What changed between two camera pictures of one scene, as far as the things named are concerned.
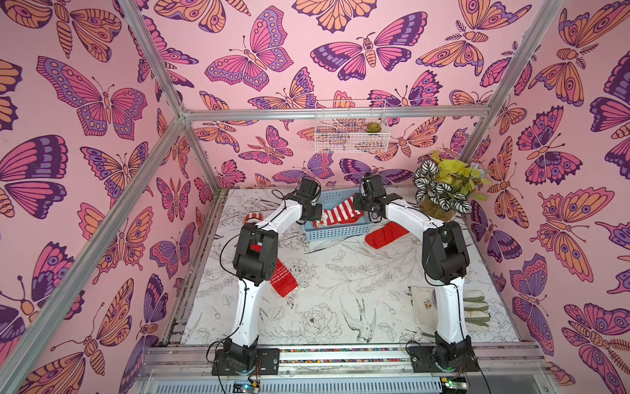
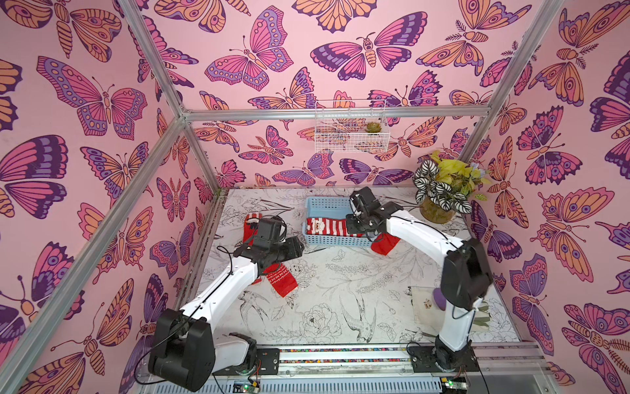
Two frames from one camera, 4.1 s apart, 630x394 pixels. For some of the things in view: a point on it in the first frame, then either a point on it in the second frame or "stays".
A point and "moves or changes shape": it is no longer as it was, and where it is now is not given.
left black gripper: (318, 209) -> (294, 249)
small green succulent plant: (373, 127) stays
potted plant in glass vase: (445, 187) stays
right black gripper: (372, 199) -> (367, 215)
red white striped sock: (343, 213) moves or changes shape
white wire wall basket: (352, 126) stays
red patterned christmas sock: (281, 279) stays
